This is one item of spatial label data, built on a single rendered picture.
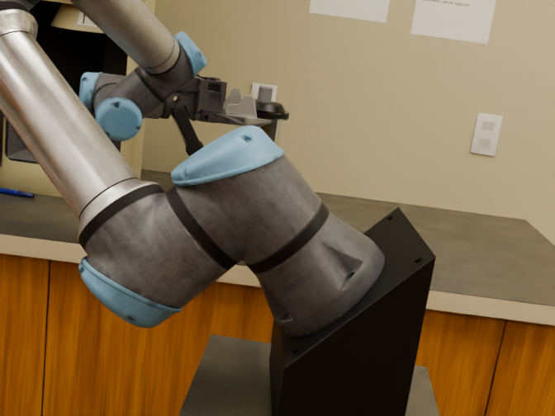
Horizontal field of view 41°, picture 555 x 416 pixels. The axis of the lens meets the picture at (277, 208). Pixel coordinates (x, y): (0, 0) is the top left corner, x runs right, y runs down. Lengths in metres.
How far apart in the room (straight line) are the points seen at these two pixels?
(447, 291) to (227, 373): 0.58
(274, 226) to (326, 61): 1.29
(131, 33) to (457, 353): 0.87
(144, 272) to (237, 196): 0.13
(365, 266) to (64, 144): 0.37
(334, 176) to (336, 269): 1.28
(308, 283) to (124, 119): 0.58
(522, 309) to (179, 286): 0.83
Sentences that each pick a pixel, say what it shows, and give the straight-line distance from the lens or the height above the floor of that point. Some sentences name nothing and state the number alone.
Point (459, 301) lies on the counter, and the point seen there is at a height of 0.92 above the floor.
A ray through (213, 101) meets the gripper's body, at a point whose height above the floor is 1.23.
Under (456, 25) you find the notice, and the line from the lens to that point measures 2.09.
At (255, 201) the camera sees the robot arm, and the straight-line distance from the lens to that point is 0.79.
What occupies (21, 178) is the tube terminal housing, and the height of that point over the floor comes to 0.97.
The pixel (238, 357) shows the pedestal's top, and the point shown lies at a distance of 1.04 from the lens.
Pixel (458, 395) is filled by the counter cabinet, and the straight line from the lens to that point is 1.57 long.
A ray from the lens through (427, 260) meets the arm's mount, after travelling 0.80.
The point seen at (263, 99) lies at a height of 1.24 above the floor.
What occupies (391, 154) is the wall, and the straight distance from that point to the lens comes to 2.10.
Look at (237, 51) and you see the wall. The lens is 2.06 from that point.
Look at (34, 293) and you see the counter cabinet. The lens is 1.54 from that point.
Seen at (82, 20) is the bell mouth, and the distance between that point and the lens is 1.70.
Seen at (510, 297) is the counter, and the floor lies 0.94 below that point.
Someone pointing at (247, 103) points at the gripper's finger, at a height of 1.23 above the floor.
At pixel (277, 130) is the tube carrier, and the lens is 1.47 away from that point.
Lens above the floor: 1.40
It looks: 15 degrees down
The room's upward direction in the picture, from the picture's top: 8 degrees clockwise
